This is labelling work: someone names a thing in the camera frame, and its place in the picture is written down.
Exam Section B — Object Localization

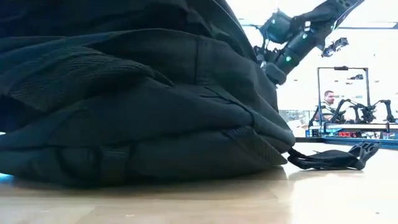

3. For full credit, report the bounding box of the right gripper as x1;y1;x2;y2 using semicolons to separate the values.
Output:
253;45;289;86

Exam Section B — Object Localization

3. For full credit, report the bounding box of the black backpack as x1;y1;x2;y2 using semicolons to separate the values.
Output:
0;0;380;189

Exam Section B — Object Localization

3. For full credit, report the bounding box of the person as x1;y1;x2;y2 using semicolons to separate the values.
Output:
313;90;338;123

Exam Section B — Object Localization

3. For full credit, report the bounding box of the black ceiling spotlight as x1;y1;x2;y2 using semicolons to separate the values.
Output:
322;37;349;58

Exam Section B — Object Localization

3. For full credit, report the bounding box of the robot workstation with black frame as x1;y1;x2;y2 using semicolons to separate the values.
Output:
306;66;398;139

